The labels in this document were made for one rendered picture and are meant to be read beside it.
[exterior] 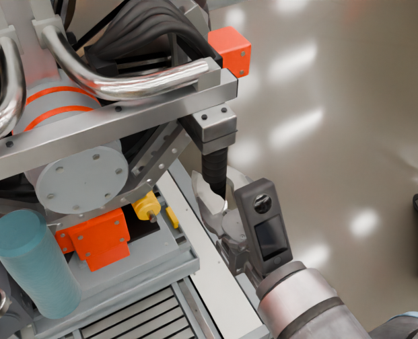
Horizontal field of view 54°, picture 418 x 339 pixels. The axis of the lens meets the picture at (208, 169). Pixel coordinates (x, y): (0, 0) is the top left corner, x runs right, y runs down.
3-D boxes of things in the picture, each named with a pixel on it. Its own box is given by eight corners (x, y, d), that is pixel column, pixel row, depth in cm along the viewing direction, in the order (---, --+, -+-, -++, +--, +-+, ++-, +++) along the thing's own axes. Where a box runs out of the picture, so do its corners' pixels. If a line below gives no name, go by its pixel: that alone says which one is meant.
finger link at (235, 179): (213, 182, 66) (235, 227, 60) (213, 157, 61) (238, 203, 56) (231, 177, 67) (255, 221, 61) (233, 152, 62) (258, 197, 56)
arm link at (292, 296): (281, 323, 43) (351, 283, 46) (256, 285, 46) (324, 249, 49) (271, 351, 50) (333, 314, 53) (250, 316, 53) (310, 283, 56)
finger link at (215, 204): (178, 199, 64) (214, 240, 59) (176, 174, 59) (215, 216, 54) (195, 190, 65) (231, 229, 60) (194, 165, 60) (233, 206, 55)
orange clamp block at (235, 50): (190, 68, 80) (229, 56, 83) (209, 90, 76) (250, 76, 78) (189, 35, 75) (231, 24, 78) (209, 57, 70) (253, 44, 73)
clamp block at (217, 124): (204, 105, 59) (204, 75, 55) (236, 144, 54) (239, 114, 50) (173, 116, 58) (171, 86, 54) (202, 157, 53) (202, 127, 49)
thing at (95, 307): (155, 193, 152) (153, 176, 145) (200, 271, 131) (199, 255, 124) (18, 249, 137) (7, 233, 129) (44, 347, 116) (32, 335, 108)
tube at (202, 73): (158, 15, 61) (151, -61, 53) (221, 85, 50) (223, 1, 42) (40, 46, 56) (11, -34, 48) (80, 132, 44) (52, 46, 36)
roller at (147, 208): (122, 144, 113) (119, 128, 109) (166, 222, 96) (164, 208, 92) (102, 151, 111) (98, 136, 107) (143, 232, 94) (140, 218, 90)
